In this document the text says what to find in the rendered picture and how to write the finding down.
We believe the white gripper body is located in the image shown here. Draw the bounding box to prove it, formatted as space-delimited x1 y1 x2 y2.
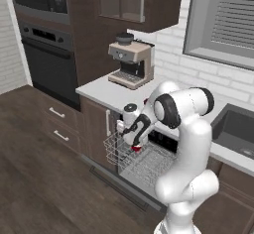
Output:
122 133 147 149

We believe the red cup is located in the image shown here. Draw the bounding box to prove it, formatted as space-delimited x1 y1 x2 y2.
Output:
130 144 144 154

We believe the dishwasher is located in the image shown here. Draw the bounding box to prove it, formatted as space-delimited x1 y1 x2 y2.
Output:
112 110 183 192

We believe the brown base cupboard door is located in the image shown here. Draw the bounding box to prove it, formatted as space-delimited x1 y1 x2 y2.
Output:
80 95 117 173

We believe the dishwasher door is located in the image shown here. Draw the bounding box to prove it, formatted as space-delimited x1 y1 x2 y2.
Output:
88 158 171 213

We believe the brown drawer front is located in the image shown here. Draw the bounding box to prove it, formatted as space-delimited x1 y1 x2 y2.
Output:
38 93 81 134
41 115 82 156

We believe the beige coffee machine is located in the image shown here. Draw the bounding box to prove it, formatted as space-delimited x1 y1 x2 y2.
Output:
107 32 156 91

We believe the dark grey sink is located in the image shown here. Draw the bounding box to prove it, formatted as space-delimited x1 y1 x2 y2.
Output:
210 103 254 162

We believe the brown sink cupboard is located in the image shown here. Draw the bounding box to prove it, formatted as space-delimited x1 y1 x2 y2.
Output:
192 156 254 234

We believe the window with grey blinds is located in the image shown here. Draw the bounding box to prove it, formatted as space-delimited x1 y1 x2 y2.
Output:
183 0 254 71

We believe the wire dishwasher rack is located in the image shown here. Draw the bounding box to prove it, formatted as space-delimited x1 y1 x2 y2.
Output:
103 129 180 190

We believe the white base cupboard handle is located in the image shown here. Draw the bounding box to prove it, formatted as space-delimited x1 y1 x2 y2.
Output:
104 109 112 138

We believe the silver drawer handle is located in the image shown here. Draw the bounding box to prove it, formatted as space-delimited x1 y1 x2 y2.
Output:
53 129 70 143
49 106 66 119

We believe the black wall oven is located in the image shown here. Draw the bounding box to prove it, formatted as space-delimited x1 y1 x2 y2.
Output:
17 19 82 112

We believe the silver cupboard door handle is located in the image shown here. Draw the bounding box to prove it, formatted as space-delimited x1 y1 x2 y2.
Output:
140 0 147 23

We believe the brown wall cupboard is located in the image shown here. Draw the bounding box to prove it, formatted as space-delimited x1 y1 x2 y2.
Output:
65 0 185 34

